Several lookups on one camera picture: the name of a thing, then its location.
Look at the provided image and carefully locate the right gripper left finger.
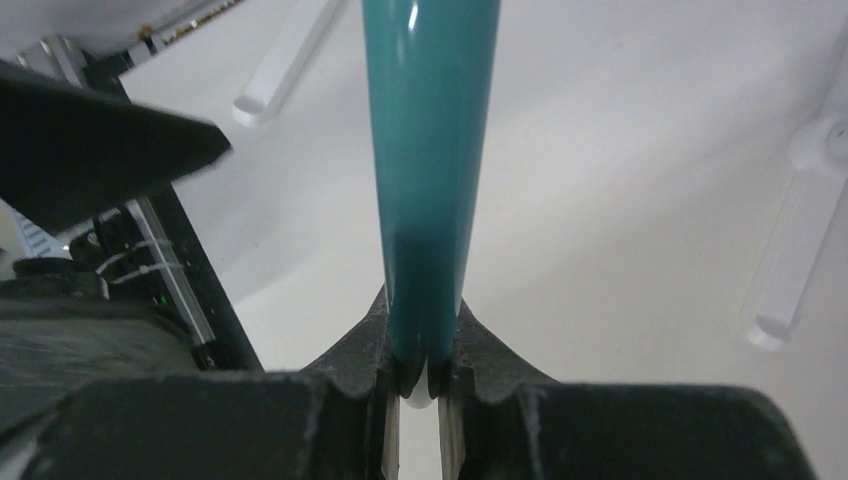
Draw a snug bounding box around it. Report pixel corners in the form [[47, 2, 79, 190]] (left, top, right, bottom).
[[19, 294, 399, 479]]

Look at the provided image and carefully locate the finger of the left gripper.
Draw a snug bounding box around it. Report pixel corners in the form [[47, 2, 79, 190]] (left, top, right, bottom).
[[0, 59, 233, 236]]

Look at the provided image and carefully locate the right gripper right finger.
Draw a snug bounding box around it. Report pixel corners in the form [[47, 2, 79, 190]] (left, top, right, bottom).
[[438, 307, 815, 479]]

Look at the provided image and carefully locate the blue wavy hanger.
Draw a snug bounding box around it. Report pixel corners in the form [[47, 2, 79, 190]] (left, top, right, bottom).
[[362, 1, 501, 397]]

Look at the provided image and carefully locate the chrome and white garment rack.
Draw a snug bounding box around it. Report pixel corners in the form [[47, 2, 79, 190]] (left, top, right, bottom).
[[231, 0, 848, 352]]

